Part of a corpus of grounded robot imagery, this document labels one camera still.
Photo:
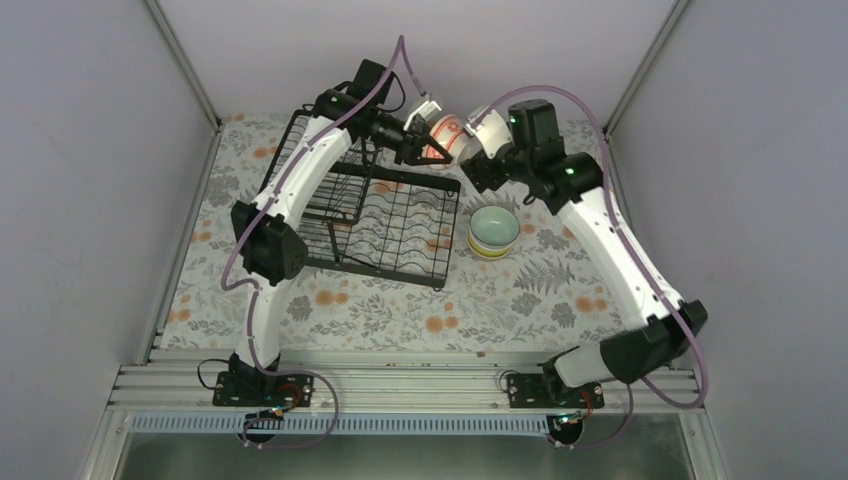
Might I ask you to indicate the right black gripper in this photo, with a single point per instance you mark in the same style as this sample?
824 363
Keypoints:
481 174

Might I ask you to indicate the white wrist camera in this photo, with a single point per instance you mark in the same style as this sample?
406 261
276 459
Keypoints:
490 130
424 111

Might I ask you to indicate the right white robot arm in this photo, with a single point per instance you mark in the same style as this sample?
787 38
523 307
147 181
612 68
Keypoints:
659 325

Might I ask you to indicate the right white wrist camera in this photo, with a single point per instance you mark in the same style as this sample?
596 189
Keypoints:
490 130

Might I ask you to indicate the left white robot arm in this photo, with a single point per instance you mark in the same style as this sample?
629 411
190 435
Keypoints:
351 110

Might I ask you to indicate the red patterned white bowl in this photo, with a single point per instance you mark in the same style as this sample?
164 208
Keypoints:
449 132

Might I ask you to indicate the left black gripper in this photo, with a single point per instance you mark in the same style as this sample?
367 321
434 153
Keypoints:
410 148

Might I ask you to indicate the yellow-green bowl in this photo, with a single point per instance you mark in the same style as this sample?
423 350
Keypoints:
489 253

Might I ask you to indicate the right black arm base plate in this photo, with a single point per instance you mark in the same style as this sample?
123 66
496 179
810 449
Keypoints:
532 391

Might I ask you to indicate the grey slotted cable duct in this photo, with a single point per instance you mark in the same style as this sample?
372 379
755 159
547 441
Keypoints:
346 424

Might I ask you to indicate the aluminium rail frame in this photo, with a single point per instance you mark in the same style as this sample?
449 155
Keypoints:
373 381

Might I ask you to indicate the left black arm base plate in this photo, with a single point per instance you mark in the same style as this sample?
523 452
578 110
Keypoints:
242 385

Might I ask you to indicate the black wire dish rack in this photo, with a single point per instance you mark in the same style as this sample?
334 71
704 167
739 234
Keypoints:
366 219

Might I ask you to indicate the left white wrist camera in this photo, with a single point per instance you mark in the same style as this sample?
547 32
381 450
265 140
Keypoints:
424 111

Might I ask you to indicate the pale green bowl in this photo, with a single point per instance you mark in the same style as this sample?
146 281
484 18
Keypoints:
494 226

